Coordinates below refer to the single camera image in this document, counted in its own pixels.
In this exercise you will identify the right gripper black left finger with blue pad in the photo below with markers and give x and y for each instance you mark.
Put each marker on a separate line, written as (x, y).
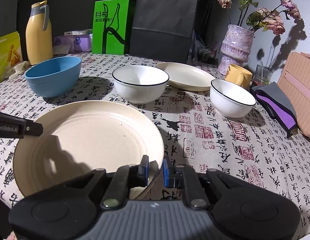
(120, 183)

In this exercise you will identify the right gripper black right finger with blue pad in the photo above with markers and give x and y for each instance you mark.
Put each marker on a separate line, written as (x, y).
(190, 183)

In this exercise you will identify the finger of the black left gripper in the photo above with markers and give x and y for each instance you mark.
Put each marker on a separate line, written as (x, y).
(13, 127)

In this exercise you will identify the large cream plate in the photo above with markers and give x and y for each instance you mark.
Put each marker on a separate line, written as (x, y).
(82, 136)

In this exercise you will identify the blue bowl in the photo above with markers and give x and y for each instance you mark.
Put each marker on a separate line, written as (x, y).
(54, 77)

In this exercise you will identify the calligraphy tablecloth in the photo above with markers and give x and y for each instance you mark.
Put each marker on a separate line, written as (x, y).
(255, 148)

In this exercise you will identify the white crumpled glove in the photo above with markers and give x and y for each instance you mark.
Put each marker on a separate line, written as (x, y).
(19, 69)

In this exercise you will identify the yellow-green snack pouch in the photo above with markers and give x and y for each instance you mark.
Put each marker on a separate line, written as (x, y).
(10, 54)

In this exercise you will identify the small white bowl black rim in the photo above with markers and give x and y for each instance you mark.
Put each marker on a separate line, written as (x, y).
(230, 100)

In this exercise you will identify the yellow thermos jug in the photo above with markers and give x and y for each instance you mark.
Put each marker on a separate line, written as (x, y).
(38, 34)

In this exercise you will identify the purple tissue pack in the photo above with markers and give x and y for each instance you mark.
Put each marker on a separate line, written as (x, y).
(76, 43)

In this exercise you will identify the yellow mug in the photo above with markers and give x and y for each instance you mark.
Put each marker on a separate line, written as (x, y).
(238, 75)

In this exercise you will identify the small white box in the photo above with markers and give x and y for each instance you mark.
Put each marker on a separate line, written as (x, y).
(78, 32)

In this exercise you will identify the grey purple cloth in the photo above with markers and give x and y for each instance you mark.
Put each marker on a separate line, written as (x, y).
(277, 105)

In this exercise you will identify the clear drinking glass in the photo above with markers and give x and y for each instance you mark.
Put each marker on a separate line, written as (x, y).
(262, 75)

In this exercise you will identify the purple ceramic vase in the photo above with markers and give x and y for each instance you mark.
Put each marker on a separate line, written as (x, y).
(236, 47)

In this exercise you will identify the pink ribbed case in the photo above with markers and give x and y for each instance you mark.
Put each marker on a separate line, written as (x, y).
(295, 83)

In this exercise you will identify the green paper bag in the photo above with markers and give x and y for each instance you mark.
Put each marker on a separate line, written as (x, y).
(109, 27)

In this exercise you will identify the black paper bag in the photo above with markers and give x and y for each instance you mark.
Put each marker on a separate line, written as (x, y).
(162, 29)

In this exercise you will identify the dried pink roses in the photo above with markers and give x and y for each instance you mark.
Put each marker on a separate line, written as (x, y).
(252, 18)

